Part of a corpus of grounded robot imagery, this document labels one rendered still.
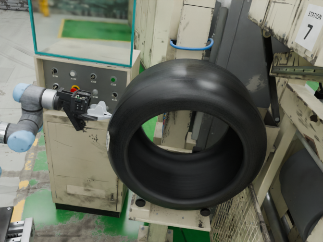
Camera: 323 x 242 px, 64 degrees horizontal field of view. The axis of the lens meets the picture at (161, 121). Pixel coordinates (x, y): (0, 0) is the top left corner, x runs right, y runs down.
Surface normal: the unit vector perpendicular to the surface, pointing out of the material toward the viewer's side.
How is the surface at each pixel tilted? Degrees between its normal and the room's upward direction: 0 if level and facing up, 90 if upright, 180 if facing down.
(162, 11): 90
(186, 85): 43
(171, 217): 0
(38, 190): 0
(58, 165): 90
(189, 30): 90
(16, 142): 90
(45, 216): 0
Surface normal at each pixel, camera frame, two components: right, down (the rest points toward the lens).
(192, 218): 0.12, -0.85
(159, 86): -0.29, -0.28
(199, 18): -0.07, 0.50
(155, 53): 0.26, 0.52
